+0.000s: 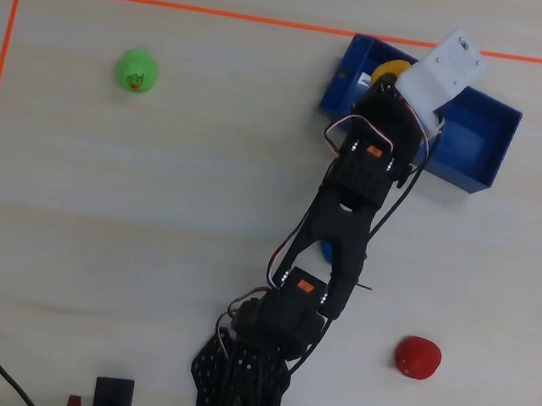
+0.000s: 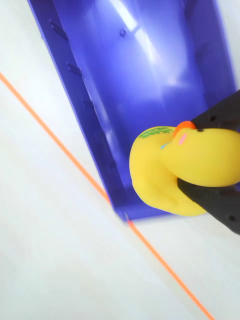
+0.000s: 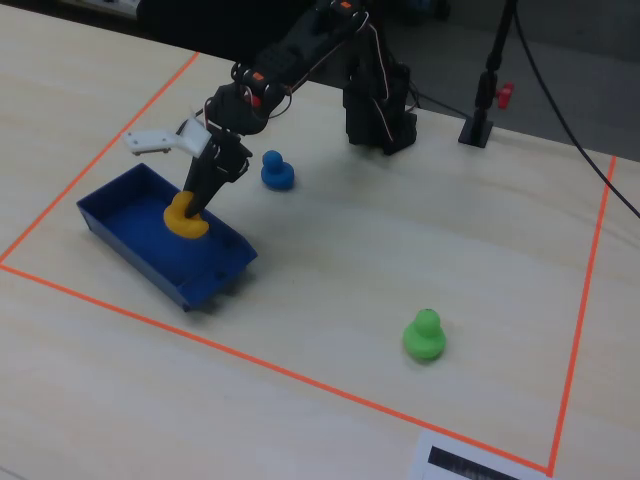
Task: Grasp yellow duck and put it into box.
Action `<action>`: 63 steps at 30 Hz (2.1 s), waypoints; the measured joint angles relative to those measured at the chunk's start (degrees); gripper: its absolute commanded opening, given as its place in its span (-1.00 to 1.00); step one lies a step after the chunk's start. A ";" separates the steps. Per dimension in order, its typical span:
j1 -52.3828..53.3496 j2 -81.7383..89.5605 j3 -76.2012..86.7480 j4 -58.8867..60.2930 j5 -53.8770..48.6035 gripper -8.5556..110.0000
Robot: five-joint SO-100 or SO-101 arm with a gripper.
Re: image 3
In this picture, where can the green rubber duck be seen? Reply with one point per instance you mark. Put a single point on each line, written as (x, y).
(424, 337)

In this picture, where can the white paper with black print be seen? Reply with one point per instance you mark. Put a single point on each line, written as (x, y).
(425, 460)

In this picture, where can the blue rubber duck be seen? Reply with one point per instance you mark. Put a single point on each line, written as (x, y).
(276, 172)

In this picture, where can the red stand knob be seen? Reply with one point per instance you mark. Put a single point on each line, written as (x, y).
(506, 95)

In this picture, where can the blue plastic box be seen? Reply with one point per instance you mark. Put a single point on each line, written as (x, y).
(140, 235)

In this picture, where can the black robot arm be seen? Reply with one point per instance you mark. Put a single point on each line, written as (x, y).
(305, 47)

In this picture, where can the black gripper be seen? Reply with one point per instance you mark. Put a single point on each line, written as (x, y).
(220, 162)

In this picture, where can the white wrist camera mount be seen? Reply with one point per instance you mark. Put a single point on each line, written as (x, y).
(192, 140)

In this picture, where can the black camera stand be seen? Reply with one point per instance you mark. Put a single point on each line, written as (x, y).
(484, 97)

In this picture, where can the yellow rubber duck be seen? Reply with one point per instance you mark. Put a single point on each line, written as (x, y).
(187, 227)

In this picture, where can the orange tape strip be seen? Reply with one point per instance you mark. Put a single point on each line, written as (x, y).
(275, 368)
(75, 183)
(582, 310)

